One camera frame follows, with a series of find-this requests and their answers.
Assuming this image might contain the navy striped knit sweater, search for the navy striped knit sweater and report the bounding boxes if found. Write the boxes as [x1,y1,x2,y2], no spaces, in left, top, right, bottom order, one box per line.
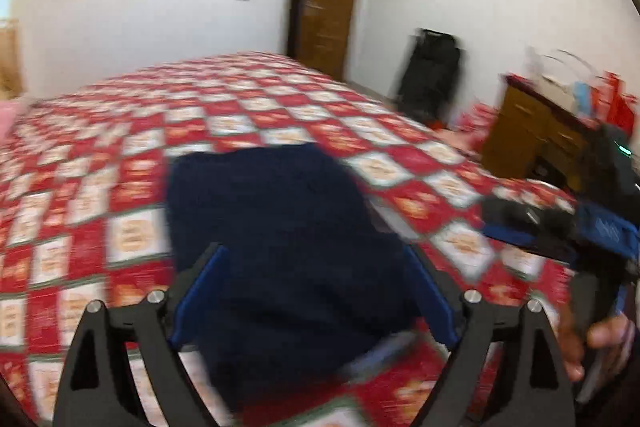
[164,143,432,410]

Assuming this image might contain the person's right hand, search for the person's right hand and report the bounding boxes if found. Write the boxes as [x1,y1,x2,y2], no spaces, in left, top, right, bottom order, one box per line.
[557,306,637,383]

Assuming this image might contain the red plaid cloth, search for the red plaid cloth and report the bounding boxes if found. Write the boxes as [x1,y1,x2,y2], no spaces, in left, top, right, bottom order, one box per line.
[456,103,497,148]

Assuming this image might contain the white item on cabinet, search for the white item on cabinet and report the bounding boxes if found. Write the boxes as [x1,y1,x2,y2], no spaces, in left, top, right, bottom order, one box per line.
[524,47,597,90]

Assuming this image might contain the red paper bag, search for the red paper bag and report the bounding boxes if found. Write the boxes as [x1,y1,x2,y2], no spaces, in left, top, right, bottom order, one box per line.
[590,71,639,134]

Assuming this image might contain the beige patterned curtain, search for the beige patterned curtain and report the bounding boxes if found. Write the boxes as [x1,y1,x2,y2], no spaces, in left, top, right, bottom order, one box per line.
[0,19,24,102]

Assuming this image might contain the pink quilt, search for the pink quilt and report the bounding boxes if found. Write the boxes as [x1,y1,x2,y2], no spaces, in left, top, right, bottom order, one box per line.
[0,101,23,145]

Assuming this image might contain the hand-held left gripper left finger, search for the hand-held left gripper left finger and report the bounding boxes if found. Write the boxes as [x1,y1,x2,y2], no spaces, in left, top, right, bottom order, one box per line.
[51,242,227,427]

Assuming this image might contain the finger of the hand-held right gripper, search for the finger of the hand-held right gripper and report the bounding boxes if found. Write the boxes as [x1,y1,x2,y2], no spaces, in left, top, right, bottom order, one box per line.
[481,196,581,264]

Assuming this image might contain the brown wooden desk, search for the brown wooden desk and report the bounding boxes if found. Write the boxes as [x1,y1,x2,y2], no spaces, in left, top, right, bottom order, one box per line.
[481,74,603,194]

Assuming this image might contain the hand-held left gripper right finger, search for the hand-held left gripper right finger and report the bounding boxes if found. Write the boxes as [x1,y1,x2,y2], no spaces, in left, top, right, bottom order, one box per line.
[401,246,579,427]

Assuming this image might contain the black suitcase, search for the black suitcase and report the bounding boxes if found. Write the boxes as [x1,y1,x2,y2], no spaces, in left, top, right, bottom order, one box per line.
[396,27,464,128]

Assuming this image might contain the red printed bear blanket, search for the red printed bear blanket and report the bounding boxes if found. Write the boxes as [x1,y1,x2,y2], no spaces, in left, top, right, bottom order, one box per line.
[0,51,583,427]

